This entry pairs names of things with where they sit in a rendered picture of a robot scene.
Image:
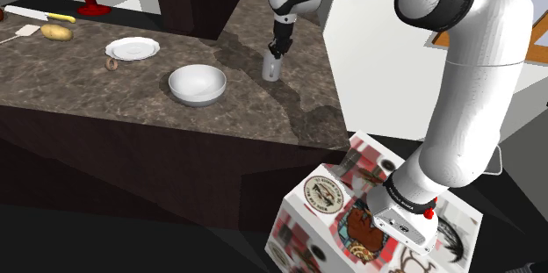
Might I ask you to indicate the white bowl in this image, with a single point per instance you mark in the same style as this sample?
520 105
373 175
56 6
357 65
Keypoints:
197 84

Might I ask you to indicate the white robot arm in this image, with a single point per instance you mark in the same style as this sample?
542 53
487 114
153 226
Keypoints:
475 92

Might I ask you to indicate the white spatula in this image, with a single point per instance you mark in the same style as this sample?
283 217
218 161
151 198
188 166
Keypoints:
21 32

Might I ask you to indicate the brown potato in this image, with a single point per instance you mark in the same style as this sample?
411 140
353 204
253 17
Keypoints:
56 32

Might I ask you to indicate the dark round object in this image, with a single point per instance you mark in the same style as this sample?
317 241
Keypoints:
1 14

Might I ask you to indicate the white plate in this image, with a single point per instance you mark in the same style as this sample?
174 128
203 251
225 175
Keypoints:
132 48

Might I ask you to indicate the white mug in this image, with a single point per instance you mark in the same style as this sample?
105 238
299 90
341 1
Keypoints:
271 68

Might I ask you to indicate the patterned robot stand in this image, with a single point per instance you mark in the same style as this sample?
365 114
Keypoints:
325 216

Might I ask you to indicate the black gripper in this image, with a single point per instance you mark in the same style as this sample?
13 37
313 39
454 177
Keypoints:
282 32

